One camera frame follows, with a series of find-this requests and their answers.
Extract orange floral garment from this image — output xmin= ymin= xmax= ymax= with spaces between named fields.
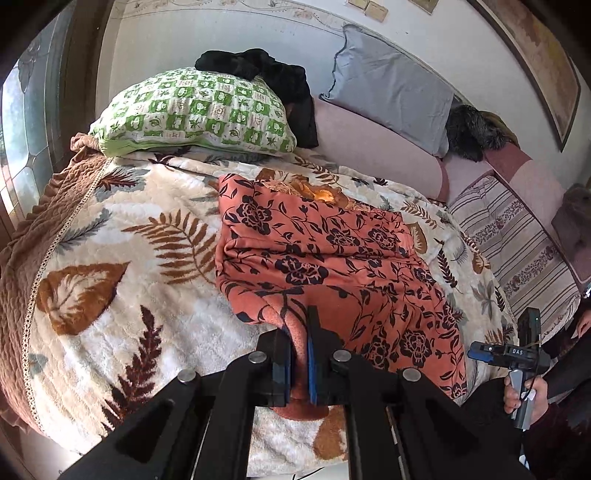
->
xmin=215 ymin=174 xmax=468 ymax=421

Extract person's right hand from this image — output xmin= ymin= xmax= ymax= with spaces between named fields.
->
xmin=503 ymin=375 xmax=550 ymax=426

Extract striped floral pillow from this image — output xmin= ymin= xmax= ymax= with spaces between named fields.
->
xmin=449 ymin=175 xmax=581 ymax=342

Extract pink quilted cushion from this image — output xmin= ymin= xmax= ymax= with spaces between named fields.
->
xmin=485 ymin=143 xmax=590 ymax=283

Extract leaf-patterned fleece blanket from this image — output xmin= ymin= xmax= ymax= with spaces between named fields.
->
xmin=0 ymin=133 xmax=518 ymax=478

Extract dark furry cushion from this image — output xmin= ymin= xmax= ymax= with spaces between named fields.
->
xmin=446 ymin=105 xmax=507 ymax=162

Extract pink bolster cushion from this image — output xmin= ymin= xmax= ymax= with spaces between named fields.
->
xmin=314 ymin=98 xmax=450 ymax=202

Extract green checkered pillow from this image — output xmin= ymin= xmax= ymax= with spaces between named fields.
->
xmin=89 ymin=68 xmax=297 ymax=156

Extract grey pillow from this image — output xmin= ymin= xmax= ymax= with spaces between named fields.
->
xmin=321 ymin=24 xmax=455 ymax=158

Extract large framed picture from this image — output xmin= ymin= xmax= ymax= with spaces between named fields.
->
xmin=469 ymin=0 xmax=581 ymax=151

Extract black garment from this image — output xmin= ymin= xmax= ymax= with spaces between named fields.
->
xmin=194 ymin=48 xmax=318 ymax=149

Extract brown wooden door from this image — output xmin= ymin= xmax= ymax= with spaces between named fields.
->
xmin=1 ymin=1 xmax=113 ymax=241

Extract framed wall plaque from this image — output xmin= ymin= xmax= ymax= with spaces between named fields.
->
xmin=410 ymin=0 xmax=439 ymax=15

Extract beige wall switches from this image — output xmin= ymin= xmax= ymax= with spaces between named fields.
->
xmin=348 ymin=0 xmax=389 ymax=23

